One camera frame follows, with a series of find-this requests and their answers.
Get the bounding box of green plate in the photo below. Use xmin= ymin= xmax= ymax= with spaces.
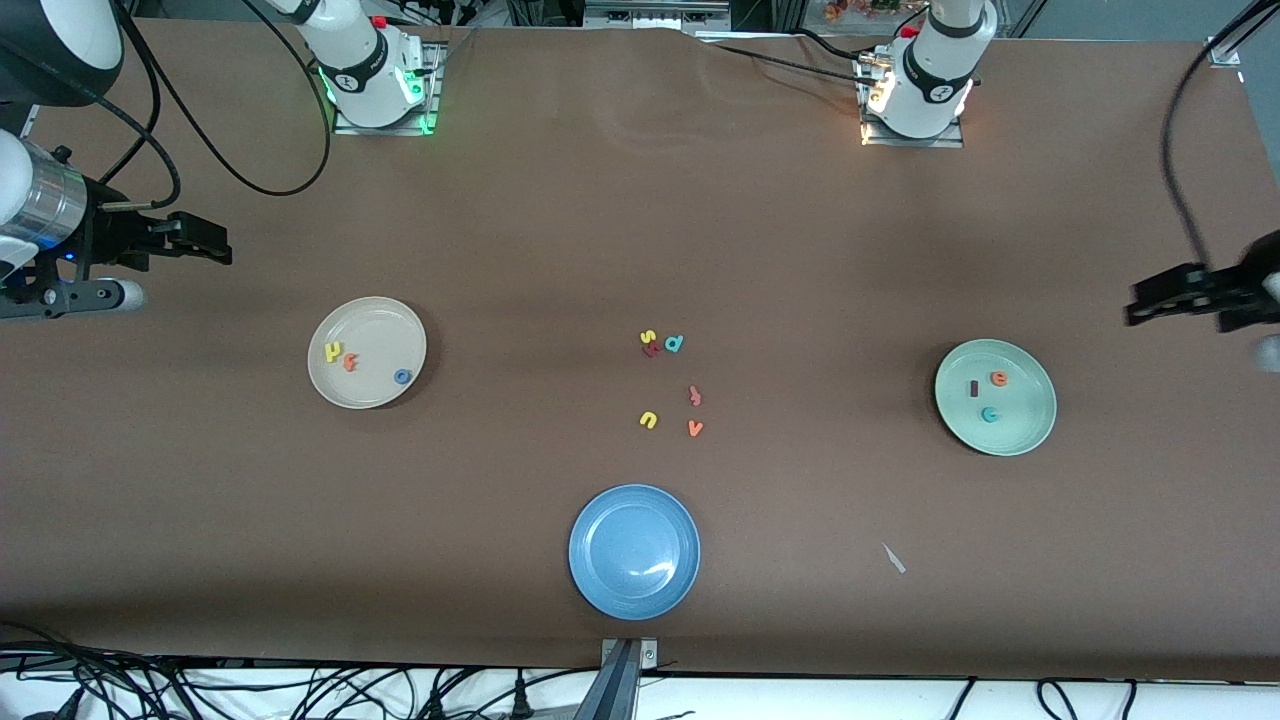
xmin=934 ymin=339 xmax=1058 ymax=457

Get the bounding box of beige brown plate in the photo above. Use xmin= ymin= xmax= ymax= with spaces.
xmin=307 ymin=296 xmax=428 ymax=410

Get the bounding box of brown table cover sheet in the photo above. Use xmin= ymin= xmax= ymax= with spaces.
xmin=0 ymin=18 xmax=1280 ymax=683

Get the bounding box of orange colourful object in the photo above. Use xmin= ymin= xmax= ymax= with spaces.
xmin=822 ymin=0 xmax=906 ymax=23

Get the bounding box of grey metal box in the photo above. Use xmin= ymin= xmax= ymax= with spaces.
xmin=583 ymin=0 xmax=733 ymax=31

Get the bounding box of blue plate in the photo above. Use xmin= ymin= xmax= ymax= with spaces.
xmin=568 ymin=484 xmax=701 ymax=621

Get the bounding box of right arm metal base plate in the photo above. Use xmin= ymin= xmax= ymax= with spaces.
xmin=331 ymin=42 xmax=442 ymax=137

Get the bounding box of aluminium frame profile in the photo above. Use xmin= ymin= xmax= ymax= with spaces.
xmin=1205 ymin=0 xmax=1280 ymax=69

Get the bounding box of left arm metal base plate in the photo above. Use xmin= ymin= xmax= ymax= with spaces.
xmin=860 ymin=55 xmax=966 ymax=149

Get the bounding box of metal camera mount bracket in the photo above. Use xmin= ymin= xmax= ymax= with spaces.
xmin=575 ymin=638 xmax=661 ymax=720

